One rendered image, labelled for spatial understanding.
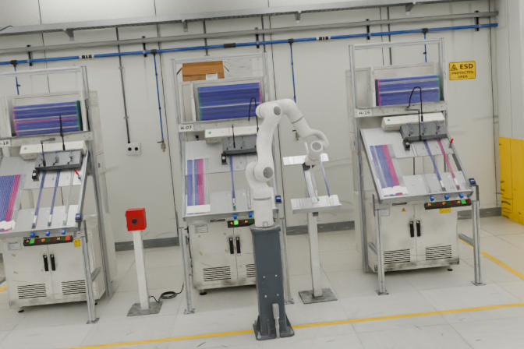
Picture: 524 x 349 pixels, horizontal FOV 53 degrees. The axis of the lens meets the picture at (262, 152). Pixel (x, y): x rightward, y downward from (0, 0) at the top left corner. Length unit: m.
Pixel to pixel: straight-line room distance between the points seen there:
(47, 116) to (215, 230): 1.60
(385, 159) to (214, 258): 1.56
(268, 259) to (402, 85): 1.87
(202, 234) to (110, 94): 2.26
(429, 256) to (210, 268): 1.76
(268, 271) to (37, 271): 1.96
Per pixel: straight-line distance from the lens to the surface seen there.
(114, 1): 5.97
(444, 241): 4.55
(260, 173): 3.27
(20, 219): 4.25
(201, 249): 4.25
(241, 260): 4.27
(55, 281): 4.54
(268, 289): 3.46
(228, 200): 3.92
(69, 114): 4.43
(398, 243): 4.43
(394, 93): 4.41
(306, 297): 4.14
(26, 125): 4.54
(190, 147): 4.24
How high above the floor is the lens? 1.51
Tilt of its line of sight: 6 degrees down
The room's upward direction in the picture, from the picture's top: 5 degrees counter-clockwise
